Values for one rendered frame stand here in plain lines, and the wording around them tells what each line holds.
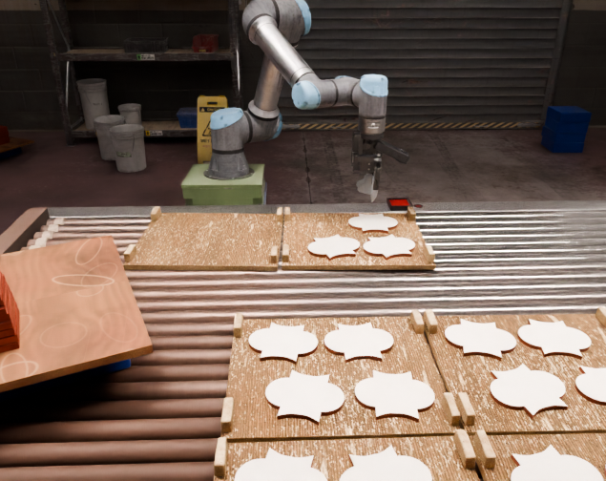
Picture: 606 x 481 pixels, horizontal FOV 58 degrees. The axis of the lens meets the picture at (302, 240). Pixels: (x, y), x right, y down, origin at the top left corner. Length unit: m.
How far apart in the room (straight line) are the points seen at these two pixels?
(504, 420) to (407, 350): 0.24
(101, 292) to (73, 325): 0.12
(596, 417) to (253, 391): 0.61
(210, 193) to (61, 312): 0.93
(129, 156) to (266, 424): 4.32
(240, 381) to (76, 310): 0.35
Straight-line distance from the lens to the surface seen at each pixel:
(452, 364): 1.16
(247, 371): 1.11
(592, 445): 1.08
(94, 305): 1.18
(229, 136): 2.00
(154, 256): 1.56
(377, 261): 1.49
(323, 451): 0.96
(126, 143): 5.13
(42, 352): 1.08
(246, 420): 1.02
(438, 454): 0.98
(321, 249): 1.52
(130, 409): 1.11
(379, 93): 1.55
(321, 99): 1.55
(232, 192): 1.96
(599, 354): 1.30
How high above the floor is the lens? 1.64
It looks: 26 degrees down
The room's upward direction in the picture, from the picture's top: straight up
